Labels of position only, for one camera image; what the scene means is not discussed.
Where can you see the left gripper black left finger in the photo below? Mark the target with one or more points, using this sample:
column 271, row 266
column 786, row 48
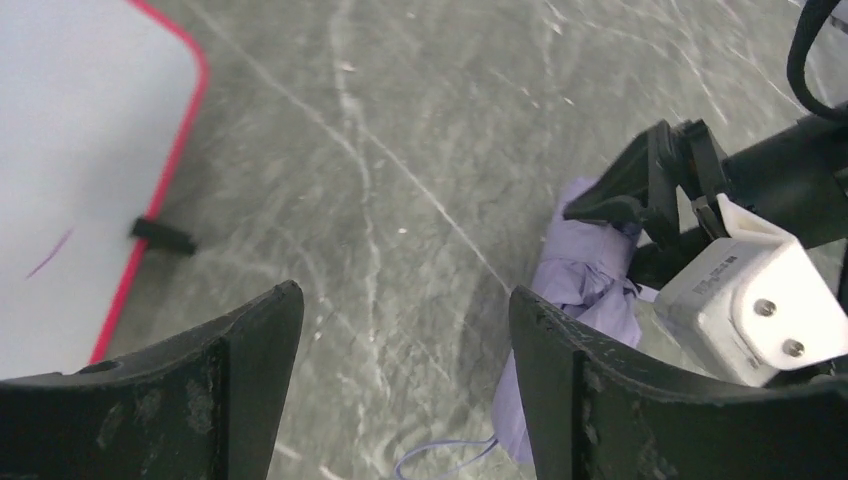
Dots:
column 203, row 404

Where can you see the red framed whiteboard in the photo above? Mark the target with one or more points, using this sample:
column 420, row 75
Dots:
column 97, row 102

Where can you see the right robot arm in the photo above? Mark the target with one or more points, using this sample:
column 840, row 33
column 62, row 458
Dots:
column 797, row 178

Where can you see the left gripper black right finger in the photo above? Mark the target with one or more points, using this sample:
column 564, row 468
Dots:
column 598, row 409

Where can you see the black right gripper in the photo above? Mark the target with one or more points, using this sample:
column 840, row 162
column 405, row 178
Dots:
column 666, row 180

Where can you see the white and black folding umbrella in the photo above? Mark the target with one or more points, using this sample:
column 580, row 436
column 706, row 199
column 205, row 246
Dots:
column 582, row 271

